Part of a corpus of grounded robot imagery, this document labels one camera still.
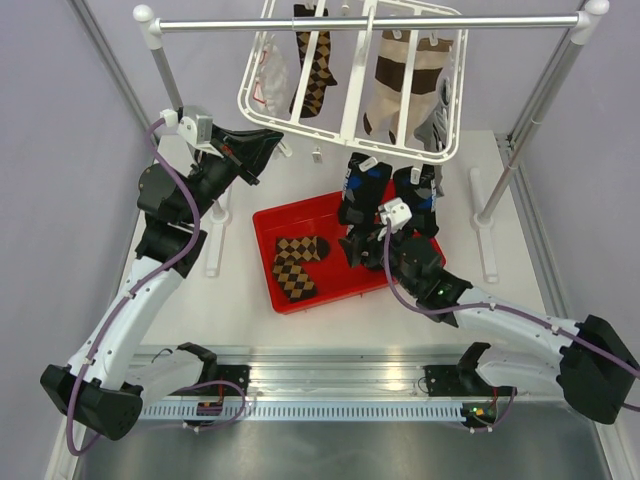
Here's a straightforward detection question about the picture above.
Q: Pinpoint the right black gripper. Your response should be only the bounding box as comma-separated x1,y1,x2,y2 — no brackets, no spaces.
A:
338,221,420,296

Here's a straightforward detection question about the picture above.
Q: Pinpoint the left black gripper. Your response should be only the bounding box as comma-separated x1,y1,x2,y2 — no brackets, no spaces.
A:
181,124,283,224

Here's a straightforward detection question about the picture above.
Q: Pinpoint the black blue sock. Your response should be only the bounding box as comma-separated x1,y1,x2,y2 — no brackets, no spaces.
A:
393,165,439,238
338,152,393,235

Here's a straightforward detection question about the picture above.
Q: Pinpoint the grey striped sock front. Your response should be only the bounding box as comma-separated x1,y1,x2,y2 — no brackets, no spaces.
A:
414,76,452,152

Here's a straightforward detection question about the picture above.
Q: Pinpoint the white clip sock hanger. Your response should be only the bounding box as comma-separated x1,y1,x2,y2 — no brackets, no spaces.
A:
237,1,468,165

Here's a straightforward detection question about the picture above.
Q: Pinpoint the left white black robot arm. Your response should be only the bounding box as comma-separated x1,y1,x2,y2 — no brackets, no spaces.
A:
40,127,283,441

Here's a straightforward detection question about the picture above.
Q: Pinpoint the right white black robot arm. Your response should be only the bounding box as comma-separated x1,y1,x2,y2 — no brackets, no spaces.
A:
339,228,639,425

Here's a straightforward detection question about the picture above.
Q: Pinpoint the red plastic bin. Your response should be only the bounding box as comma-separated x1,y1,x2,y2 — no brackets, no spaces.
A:
252,190,447,316

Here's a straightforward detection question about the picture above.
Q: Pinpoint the brown argyle sock in bin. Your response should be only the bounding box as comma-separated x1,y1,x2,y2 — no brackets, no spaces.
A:
272,235,331,303

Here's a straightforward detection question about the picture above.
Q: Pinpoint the white glove with red trim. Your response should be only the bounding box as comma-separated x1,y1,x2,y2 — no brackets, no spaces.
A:
252,42,290,117

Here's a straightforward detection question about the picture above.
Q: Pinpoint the brown argyle sock hanging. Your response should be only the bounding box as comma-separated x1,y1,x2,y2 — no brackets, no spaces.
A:
293,3,338,119

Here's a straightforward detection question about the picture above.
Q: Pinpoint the beige brown striped sock left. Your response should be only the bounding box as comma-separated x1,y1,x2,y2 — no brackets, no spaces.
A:
363,30,410,143

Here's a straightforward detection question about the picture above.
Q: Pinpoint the beige brown striped sock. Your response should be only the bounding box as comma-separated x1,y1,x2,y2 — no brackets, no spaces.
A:
405,38,454,141
363,30,410,143

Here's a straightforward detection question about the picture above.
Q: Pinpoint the beige brown striped sock right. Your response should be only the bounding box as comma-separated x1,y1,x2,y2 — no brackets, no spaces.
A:
405,38,454,141

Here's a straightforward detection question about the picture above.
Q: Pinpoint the metal clothes rack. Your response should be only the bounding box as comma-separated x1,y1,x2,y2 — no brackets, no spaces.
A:
133,0,612,284

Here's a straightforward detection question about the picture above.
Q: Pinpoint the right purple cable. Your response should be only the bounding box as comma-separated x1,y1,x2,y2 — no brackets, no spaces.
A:
382,222,640,379

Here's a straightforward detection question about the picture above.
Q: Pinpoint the purple cable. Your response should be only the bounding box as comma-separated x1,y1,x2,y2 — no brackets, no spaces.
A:
65,117,247,457
382,222,640,379

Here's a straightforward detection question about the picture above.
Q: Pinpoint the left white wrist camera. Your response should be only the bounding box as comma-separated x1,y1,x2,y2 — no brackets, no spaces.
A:
160,105,213,151

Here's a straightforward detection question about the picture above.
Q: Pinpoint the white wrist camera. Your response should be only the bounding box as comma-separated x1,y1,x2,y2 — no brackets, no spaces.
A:
160,105,213,151
378,197,412,234

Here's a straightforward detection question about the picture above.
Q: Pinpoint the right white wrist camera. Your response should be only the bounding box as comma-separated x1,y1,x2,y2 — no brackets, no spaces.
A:
378,197,412,234

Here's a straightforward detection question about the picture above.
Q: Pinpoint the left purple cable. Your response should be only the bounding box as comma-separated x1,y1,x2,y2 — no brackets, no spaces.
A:
65,117,247,457

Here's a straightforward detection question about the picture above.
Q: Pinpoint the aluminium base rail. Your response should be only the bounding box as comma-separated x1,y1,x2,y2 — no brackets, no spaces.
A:
124,344,566,399

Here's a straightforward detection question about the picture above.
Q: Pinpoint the white slotted cable duct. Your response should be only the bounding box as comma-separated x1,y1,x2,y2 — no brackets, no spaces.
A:
140,400,466,422

